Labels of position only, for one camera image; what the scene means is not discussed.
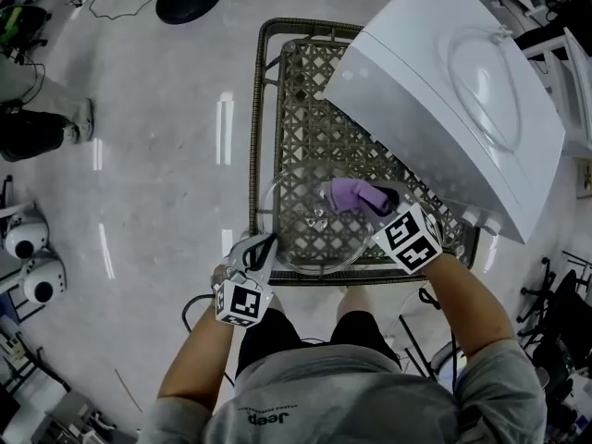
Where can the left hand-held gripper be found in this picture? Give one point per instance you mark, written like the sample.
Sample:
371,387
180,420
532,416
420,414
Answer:
242,301

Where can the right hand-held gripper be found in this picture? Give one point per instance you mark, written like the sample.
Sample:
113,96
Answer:
411,241

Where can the purple cloth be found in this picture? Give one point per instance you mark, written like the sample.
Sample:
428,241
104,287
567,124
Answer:
349,194

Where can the glass microwave turntable plate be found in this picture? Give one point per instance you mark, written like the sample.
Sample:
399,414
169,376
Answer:
300,248

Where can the person's left forearm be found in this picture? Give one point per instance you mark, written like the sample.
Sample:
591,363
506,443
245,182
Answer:
199,363

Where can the person's right forearm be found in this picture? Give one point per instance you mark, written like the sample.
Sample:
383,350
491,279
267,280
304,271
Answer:
467,308

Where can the person's left hand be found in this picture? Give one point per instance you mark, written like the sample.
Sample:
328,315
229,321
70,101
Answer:
221,276

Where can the black shorts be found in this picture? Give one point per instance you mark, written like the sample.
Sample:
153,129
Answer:
268,336

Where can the person's leg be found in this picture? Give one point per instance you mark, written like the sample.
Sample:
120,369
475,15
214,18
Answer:
356,301

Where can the white appliance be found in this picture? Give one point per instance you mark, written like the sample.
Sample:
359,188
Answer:
444,109

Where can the brown wicker table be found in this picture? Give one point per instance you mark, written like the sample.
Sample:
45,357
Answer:
305,123

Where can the grey shirt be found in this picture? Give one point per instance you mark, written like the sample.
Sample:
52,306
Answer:
342,405

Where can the black office chair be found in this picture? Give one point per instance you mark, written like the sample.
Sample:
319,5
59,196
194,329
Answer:
562,312

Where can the white round robot head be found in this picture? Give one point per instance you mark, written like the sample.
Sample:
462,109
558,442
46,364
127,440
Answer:
44,280
25,236

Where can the white shelf unit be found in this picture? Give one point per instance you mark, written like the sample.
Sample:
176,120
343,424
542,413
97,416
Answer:
571,72

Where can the green and black bag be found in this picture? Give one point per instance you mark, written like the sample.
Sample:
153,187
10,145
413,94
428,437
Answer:
18,28

